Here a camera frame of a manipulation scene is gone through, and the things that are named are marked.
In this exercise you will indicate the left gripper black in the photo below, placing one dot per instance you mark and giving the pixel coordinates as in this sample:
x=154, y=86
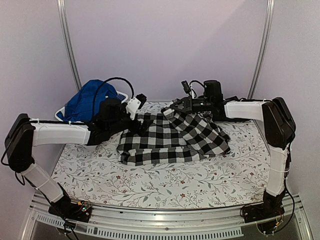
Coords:
x=141, y=131

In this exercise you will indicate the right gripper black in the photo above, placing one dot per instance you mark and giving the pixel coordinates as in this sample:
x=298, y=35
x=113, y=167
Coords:
x=187, y=104

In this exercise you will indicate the black white checkered shirt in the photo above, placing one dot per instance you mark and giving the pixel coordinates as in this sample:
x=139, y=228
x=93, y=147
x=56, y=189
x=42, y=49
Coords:
x=175, y=137

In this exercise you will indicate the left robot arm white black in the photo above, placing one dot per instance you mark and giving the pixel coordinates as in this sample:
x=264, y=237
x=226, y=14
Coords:
x=26, y=133

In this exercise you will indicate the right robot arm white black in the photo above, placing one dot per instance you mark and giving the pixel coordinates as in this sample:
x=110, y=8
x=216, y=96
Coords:
x=278, y=124

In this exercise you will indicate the white plastic laundry bin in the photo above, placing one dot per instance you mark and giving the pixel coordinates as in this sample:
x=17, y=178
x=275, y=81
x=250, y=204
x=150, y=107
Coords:
x=120, y=96

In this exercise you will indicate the blue garment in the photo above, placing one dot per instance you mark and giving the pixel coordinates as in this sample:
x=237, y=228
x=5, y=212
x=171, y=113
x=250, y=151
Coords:
x=80, y=107

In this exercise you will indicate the floral patterned table mat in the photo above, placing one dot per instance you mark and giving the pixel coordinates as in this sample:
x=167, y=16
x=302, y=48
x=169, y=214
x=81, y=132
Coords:
x=239, y=178

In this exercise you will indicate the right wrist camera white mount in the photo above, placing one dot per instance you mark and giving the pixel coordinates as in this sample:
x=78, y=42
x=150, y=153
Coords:
x=187, y=87

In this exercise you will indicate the right aluminium frame post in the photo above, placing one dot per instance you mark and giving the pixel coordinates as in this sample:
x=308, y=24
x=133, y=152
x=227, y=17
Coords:
x=263, y=47

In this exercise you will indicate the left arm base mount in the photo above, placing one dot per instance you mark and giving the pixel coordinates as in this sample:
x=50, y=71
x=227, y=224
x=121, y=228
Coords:
x=66, y=209

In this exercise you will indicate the front aluminium rail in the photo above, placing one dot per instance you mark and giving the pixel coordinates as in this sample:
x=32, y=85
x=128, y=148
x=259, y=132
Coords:
x=124, y=223

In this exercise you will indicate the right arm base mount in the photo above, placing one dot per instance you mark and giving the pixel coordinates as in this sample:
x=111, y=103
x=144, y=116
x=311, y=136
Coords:
x=262, y=211

